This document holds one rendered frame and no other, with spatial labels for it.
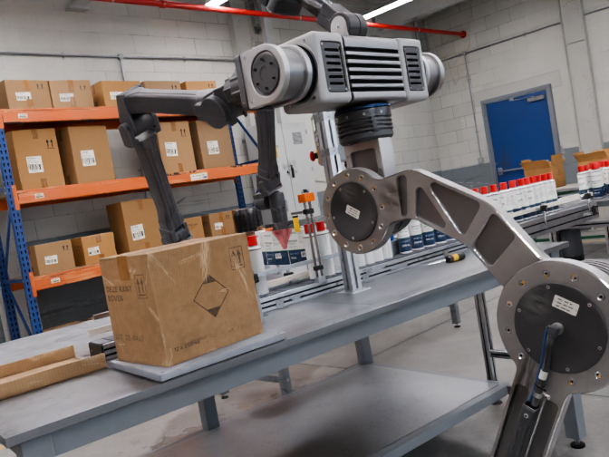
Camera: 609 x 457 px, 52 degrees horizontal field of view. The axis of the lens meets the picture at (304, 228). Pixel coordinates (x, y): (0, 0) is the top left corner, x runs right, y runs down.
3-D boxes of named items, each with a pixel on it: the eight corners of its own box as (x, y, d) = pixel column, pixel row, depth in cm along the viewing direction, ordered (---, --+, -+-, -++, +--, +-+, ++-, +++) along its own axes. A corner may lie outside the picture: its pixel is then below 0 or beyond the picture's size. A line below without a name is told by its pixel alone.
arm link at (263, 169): (258, 82, 197) (280, 72, 204) (245, 78, 200) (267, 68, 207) (265, 198, 222) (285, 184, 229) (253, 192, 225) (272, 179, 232)
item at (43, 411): (348, 256, 352) (347, 252, 352) (569, 246, 249) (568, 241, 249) (-82, 370, 224) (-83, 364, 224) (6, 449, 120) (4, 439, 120)
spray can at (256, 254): (264, 293, 217) (253, 235, 216) (272, 293, 213) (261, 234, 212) (251, 296, 214) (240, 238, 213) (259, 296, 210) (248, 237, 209)
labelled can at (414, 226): (417, 249, 267) (410, 201, 266) (427, 248, 263) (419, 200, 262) (409, 251, 264) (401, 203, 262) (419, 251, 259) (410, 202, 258)
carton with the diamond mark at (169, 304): (210, 329, 184) (194, 238, 182) (264, 332, 167) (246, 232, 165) (117, 361, 162) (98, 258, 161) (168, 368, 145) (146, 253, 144)
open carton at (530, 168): (519, 193, 729) (514, 161, 727) (540, 188, 760) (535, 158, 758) (552, 189, 698) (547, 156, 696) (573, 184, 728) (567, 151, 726)
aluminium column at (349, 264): (353, 289, 223) (322, 102, 220) (362, 289, 220) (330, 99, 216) (344, 292, 220) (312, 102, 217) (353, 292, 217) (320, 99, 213)
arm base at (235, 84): (247, 110, 135) (237, 53, 134) (225, 118, 141) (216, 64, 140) (276, 109, 141) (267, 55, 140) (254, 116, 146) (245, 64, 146)
